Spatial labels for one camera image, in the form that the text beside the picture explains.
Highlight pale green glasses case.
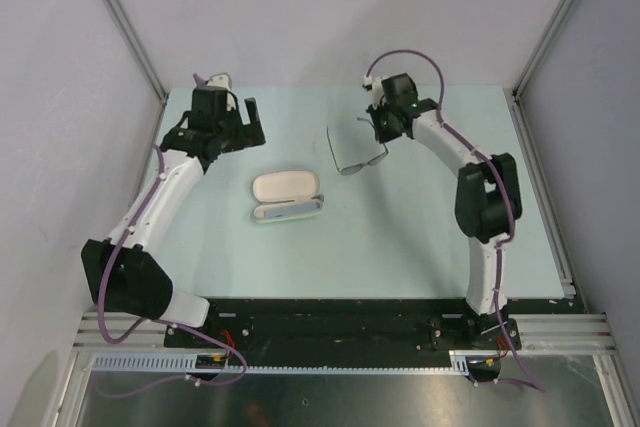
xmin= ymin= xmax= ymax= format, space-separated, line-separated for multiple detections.
xmin=252 ymin=170 xmax=324 ymax=223

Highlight black gold aviator sunglasses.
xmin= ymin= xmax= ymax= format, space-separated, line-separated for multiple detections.
xmin=325 ymin=116 xmax=389 ymax=176

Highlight blue square cleaning cloth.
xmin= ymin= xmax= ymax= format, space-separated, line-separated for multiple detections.
xmin=263 ymin=199 xmax=322 ymax=219

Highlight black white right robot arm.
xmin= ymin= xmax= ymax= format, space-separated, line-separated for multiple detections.
xmin=363 ymin=74 xmax=522 ymax=348

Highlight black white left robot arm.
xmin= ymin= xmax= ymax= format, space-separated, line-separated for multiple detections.
xmin=81 ymin=74 xmax=266 ymax=347

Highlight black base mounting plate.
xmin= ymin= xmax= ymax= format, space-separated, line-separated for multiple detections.
xmin=99 ymin=296 xmax=586 ymax=363

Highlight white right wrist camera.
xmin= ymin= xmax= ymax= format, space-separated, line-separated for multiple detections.
xmin=362 ymin=75 xmax=386 ymax=98

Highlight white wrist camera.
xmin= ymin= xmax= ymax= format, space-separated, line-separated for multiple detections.
xmin=362 ymin=75 xmax=386 ymax=98
xmin=206 ymin=73 xmax=237 ymax=111

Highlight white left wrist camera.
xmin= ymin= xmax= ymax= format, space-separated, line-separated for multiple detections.
xmin=206 ymin=73 xmax=237 ymax=111

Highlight left rear aluminium post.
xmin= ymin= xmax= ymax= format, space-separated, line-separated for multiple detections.
xmin=102 ymin=0 xmax=168 ymax=103

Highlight aluminium post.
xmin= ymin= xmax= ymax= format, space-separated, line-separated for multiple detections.
xmin=511 ymin=0 xmax=580 ymax=101
xmin=102 ymin=0 xmax=168 ymax=103

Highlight right rear aluminium post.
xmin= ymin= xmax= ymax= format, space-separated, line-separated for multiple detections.
xmin=511 ymin=0 xmax=580 ymax=101

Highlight grey slotted cable duct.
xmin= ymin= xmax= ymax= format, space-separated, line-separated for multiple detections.
xmin=92 ymin=350 xmax=471 ymax=376

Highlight aluminium front frame rail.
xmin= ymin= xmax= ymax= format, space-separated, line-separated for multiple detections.
xmin=72 ymin=312 xmax=614 ymax=352

